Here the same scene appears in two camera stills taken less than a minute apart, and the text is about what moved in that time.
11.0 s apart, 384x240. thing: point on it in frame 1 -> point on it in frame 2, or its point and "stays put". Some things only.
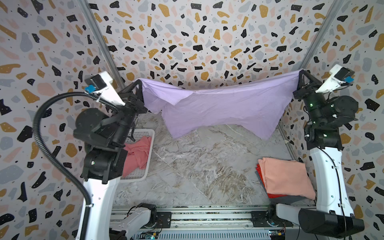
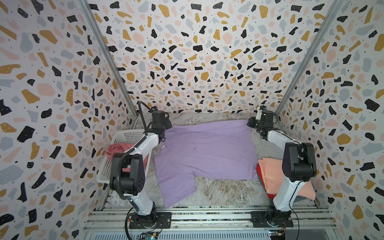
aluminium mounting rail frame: [232, 218] stays put
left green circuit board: [149, 235] stays put
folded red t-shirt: [270, 195] stays put
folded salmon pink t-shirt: [286, 177] stays put
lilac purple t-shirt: [258, 105] -> [218, 150]
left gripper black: [132, 100] -> [167, 125]
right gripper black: [306, 91] -> [253, 122]
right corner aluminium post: [331, 14] stays put
